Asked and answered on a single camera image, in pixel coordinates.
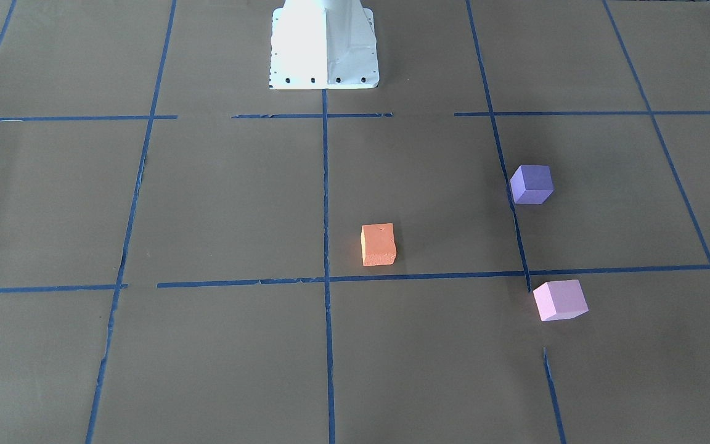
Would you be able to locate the pink foam block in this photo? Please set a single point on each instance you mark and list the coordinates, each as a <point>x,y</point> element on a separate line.
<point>560,300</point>

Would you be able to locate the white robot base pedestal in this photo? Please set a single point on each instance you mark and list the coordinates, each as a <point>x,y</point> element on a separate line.
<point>323,45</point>

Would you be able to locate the orange foam block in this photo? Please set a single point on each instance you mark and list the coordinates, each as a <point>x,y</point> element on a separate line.
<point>378,246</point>

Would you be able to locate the purple foam block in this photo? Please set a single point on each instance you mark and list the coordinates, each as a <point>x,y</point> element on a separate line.
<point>531,184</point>

